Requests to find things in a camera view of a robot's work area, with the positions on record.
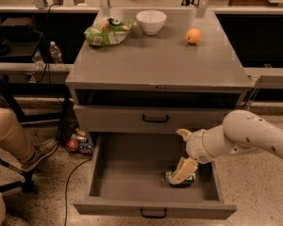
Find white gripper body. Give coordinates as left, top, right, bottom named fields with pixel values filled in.
left=186, top=129, right=214, bottom=164

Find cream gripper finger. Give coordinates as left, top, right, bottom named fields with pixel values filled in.
left=176, top=129, right=192, bottom=142
left=175, top=157, right=198, bottom=176

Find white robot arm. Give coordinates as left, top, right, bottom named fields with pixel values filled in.
left=166, top=110, right=283, bottom=186

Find grey drawer cabinet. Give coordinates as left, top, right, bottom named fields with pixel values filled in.
left=65, top=8, right=254, bottom=143

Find open grey middle drawer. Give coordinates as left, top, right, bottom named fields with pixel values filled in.
left=74, top=133, right=237, bottom=219

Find silver can on floor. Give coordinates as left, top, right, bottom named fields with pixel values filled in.
left=71, top=134, right=88, bottom=143

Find orange fruit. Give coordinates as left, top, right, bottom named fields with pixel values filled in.
left=186, top=28, right=201, bottom=44

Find blue packet on floor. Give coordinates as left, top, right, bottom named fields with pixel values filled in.
left=78, top=143, right=92, bottom=153

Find red apple on floor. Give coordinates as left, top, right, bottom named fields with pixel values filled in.
left=67, top=139, right=79, bottom=152

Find white bowl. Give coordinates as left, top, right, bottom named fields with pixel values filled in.
left=136, top=10, right=167, bottom=35

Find green chip bag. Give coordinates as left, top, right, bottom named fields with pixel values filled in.
left=84, top=18, right=137, bottom=47

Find grey sneaker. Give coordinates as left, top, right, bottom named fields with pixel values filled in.
left=21, top=138, right=58, bottom=171

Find clear water bottle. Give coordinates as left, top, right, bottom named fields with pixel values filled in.
left=49, top=41, right=63, bottom=64
left=32, top=50, right=45, bottom=70

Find person leg beige trousers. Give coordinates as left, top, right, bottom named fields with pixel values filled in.
left=0, top=108, right=36, bottom=164

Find black floor cable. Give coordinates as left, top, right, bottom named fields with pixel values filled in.
left=63, top=157, right=92, bottom=226

